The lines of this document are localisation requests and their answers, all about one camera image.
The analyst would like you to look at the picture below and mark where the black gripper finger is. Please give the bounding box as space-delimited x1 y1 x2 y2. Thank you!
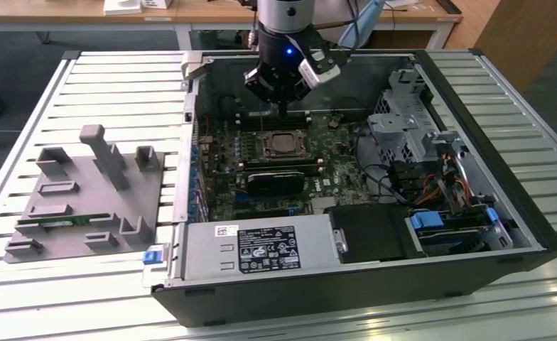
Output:
284 76 313 117
243 63 286 117

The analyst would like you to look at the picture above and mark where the CPU socket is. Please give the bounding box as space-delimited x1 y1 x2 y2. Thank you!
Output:
257 129 316 161

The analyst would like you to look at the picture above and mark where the black RAM slot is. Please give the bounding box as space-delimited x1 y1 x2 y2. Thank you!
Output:
239 163 321 168
237 109 309 116
239 159 321 165
239 169 321 175
239 166 321 171
237 119 309 125
237 114 309 120
237 123 309 130

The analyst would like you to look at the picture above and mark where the metal drive cage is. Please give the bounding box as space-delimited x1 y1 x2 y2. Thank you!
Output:
365 68 470 165

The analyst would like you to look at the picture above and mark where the green motherboard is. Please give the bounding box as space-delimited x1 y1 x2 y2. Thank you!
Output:
193 112 373 224

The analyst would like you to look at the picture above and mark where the silver chipset heatsink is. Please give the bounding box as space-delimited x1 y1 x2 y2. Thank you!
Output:
309 197 338 215

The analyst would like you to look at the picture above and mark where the white cardboard box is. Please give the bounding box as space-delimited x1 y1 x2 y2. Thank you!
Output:
102 0 143 16

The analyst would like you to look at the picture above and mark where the black plastic shroud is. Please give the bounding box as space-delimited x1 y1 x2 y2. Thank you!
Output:
328 205 426 264

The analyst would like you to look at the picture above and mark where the silver metal latch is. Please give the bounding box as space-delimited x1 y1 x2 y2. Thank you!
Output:
333 229 352 254

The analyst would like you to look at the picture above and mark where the blue disk carrier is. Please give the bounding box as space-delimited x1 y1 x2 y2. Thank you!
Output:
409 211 486 256

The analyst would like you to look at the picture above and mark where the wooden desk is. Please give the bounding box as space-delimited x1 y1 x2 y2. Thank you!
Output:
0 0 464 51

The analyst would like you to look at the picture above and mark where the wooden cabinet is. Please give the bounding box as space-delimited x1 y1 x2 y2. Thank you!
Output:
442 0 557 94

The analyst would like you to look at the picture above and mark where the grey parts rack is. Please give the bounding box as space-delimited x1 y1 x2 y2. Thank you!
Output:
1 124 166 266

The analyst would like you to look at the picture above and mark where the silver power supply unit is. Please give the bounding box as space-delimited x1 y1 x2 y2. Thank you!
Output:
177 219 345 282

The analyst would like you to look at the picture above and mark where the blue case latch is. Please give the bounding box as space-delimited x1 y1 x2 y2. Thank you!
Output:
142 249 165 266

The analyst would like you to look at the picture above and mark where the green RAM stick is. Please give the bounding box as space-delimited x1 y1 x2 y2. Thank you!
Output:
14 212 109 229

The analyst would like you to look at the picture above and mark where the black open PC case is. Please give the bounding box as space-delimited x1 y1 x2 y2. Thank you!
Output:
149 48 557 328

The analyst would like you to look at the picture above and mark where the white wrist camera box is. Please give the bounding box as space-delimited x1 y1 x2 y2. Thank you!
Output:
297 48 345 89

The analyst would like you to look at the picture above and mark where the coloured power wire bundle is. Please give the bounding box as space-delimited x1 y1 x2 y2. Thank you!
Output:
413 151 477 216

